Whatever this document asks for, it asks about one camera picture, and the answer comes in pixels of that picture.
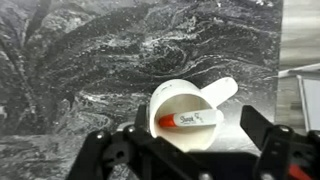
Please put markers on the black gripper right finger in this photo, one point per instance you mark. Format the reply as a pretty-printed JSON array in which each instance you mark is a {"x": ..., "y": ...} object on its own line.
[{"x": 286, "y": 150}]

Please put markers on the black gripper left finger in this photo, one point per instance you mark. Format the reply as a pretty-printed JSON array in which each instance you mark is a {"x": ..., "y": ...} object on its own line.
[{"x": 156, "y": 156}]

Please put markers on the white marker pen red cap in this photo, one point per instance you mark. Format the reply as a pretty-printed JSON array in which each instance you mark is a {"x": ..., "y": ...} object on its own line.
[{"x": 196, "y": 118}]

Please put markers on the white ceramic mug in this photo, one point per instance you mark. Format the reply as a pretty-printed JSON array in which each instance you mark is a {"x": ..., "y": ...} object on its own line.
[{"x": 168, "y": 95}]

